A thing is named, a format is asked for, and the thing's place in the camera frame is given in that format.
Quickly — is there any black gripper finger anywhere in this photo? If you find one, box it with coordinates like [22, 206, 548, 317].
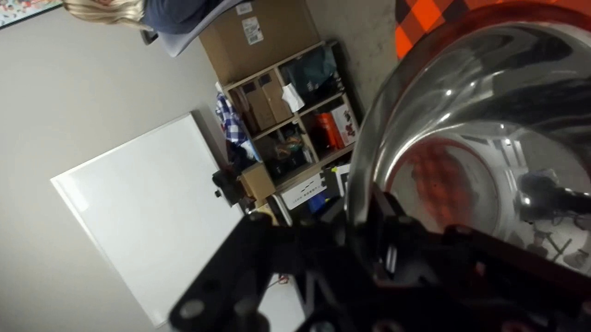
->
[168, 214, 290, 332]

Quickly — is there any silver metal bowl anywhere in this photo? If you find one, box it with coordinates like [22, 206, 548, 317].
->
[345, 22, 591, 276]

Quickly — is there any large white whiteboard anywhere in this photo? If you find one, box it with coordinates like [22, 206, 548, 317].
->
[51, 114, 242, 328]

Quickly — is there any orange black checkered tablecloth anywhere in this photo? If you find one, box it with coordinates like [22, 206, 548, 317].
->
[393, 0, 482, 59]

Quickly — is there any wooden shelf unit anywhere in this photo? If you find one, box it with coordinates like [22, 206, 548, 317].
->
[221, 40, 358, 206]

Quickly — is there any cardboard box on shelf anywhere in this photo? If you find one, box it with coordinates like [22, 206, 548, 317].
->
[199, 0, 321, 85]

